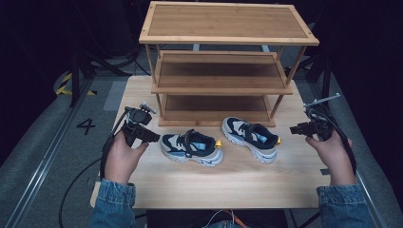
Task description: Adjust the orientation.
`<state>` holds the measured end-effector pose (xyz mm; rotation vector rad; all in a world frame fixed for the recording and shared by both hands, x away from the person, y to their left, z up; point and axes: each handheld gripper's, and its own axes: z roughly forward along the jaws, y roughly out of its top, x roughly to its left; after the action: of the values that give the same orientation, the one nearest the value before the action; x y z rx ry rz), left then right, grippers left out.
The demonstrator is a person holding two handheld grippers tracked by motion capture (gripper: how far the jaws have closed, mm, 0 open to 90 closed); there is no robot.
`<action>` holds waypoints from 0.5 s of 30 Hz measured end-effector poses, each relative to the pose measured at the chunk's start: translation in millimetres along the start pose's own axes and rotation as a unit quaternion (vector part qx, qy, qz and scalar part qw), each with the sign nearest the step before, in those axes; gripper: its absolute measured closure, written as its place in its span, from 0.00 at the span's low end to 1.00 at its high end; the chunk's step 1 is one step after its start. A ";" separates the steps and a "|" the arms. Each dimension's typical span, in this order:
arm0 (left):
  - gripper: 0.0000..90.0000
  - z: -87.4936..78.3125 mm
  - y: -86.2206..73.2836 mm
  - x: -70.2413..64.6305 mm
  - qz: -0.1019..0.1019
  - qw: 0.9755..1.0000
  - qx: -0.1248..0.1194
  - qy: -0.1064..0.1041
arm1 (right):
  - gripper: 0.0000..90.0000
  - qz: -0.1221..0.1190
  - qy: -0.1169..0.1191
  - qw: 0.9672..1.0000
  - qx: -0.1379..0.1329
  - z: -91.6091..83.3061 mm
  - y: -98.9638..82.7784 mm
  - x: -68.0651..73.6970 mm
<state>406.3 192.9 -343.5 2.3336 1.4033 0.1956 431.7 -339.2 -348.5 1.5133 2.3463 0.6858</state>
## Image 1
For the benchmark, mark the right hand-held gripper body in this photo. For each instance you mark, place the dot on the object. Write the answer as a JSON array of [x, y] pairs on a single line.
[[321, 125]]

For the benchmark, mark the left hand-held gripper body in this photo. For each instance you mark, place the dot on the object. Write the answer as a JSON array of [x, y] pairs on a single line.
[[139, 118]]

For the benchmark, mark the navy beige sneaker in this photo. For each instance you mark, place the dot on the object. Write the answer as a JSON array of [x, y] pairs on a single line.
[[253, 136], [193, 144]]

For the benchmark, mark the wooden three-tier shoe rack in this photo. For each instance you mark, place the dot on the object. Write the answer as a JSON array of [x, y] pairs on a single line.
[[226, 22]]

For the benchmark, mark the person's right hand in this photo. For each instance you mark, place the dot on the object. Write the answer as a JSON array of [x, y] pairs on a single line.
[[337, 158]]

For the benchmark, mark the person's left hand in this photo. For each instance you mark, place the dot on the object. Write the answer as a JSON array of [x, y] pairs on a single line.
[[122, 161]]

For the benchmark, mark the grey tape piece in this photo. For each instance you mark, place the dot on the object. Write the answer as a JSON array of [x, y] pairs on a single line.
[[324, 172]]

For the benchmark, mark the black metal stand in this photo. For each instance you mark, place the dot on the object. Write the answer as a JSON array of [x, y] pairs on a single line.
[[326, 76], [74, 79]]

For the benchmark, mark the yellow black floor tape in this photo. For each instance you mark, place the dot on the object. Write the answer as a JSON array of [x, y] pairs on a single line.
[[65, 91]]

